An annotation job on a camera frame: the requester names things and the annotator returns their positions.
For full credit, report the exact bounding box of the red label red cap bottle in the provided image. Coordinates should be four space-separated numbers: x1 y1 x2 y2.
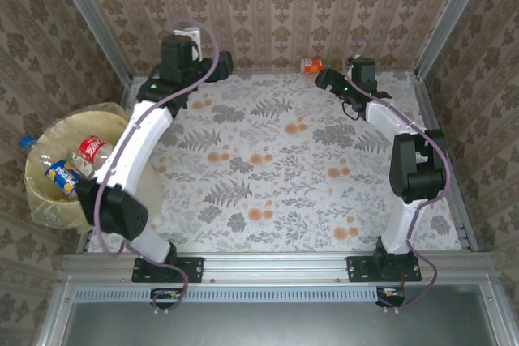
78 135 115 169

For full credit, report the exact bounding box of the clear bottle with white label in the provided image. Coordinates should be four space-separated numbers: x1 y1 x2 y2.
67 152 95 180

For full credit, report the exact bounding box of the Pepsi bottle with blue cap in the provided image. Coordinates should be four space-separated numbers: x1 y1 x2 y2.
19 135 81 200

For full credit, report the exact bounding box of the beige round bin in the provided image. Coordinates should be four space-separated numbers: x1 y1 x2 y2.
24 109 162 233

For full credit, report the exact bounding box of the yellow lined waste bin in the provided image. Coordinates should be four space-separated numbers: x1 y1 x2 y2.
22 101 164 236

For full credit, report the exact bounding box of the orange label bottle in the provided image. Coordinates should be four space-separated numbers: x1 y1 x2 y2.
298 56 344 75

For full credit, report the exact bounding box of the grey metal panel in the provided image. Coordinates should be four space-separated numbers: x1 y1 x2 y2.
38 284 519 346

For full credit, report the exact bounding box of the aluminium frame post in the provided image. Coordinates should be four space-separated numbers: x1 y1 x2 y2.
45 0 134 83
413 0 495 79

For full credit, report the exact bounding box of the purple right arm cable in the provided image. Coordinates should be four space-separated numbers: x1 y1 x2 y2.
342 37 452 314

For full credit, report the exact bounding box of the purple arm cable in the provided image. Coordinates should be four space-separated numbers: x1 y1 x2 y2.
342 37 452 314
92 18 222 317

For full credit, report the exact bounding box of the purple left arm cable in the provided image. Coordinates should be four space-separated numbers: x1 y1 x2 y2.
92 18 222 317

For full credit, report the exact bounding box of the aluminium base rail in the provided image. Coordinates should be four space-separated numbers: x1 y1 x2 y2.
60 251 499 287

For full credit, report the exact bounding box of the grey slotted cable duct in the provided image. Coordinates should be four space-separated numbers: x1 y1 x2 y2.
75 285 382 303

